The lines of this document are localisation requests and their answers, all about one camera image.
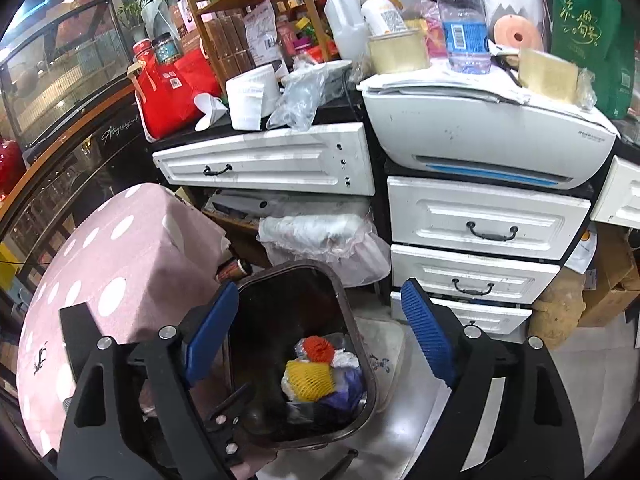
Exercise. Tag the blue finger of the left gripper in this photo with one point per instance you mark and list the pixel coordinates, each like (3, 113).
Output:
(230, 411)

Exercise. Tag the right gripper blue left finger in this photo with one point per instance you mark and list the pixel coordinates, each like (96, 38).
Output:
(174, 361)

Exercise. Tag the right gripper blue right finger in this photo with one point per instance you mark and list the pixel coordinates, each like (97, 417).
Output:
(466, 360)

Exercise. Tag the yellow foam fruit net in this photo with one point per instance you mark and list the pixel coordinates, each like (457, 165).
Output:
(307, 381)

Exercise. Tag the orange foam fruit net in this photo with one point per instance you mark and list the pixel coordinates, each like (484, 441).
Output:
(318, 349)

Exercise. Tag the purple plastic bag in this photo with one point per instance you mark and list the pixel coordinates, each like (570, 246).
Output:
(348, 391)

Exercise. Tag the white tissue pile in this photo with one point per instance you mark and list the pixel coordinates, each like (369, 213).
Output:
(344, 359)

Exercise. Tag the black trash bin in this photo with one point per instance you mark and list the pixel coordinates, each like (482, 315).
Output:
(278, 309)

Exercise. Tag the white bottom drawer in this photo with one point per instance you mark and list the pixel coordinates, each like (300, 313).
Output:
(495, 321)

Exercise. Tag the white middle drawer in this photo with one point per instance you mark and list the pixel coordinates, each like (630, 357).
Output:
(467, 276)

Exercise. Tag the tan burlap sack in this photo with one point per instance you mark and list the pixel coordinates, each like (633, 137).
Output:
(557, 311)

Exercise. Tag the pink polka dot tablecloth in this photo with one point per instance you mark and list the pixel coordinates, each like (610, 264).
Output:
(141, 260)

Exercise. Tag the white upper drawer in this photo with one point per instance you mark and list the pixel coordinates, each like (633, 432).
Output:
(483, 218)

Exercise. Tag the cardboard box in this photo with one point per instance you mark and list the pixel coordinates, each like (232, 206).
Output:
(617, 278)

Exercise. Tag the white lace cloth bundle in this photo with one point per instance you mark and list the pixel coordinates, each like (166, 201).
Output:
(346, 243)

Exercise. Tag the right side white drawer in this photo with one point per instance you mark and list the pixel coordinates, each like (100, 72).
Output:
(619, 200)

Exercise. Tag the white printer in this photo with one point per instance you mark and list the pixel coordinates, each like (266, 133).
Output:
(486, 127)

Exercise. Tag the long white top drawer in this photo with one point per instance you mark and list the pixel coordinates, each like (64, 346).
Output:
(326, 159)

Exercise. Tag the red ceramic vase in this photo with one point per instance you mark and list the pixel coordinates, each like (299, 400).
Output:
(12, 166)

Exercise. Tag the white paper cup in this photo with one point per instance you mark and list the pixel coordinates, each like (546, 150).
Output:
(212, 109)

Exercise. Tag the wooden curved railing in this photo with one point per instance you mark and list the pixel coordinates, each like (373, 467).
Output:
(72, 131)

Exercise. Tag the red gift bag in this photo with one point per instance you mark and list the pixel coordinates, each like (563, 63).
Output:
(165, 93)

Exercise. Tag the clear plastic bag on counter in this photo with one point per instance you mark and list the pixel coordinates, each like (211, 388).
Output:
(305, 90)

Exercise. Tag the yellow sponge block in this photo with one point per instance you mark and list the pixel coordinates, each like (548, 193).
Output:
(546, 74)

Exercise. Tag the clear water bottle blue label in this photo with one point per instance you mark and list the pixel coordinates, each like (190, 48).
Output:
(466, 35)

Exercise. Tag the green shopping bag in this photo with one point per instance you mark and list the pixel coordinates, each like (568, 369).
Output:
(598, 35)

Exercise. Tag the white plastic jug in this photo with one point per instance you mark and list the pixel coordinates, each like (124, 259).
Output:
(349, 31)

